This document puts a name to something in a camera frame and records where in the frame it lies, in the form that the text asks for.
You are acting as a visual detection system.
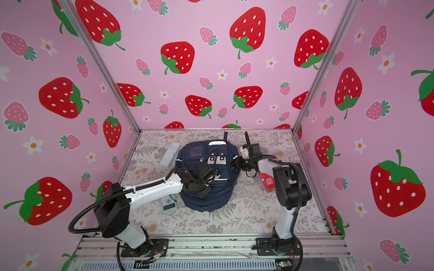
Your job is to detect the navy blue student backpack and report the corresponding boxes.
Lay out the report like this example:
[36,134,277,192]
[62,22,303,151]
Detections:
[175,132,240,212]

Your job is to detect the light blue calculator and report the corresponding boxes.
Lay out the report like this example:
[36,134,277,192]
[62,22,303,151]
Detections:
[160,194,179,215]

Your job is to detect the clear plastic pencil case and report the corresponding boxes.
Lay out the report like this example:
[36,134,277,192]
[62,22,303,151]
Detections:
[159,142,181,169]

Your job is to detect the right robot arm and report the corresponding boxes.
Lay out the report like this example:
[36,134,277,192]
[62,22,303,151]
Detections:
[235,142,312,253]

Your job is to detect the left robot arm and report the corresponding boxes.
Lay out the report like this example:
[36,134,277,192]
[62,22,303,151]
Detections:
[94,163,220,249]

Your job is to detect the red box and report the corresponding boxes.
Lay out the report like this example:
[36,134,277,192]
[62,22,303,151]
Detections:
[257,173,275,192]

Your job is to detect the floral table cloth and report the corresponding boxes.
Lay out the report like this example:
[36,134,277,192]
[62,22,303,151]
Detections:
[122,130,328,235]

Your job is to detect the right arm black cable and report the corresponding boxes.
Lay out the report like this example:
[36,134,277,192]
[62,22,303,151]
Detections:
[243,131,304,271]

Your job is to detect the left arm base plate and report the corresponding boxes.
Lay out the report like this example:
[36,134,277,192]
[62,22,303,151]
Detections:
[120,238,169,258]

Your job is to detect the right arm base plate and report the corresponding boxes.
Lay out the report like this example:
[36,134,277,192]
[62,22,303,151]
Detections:
[252,237,302,256]

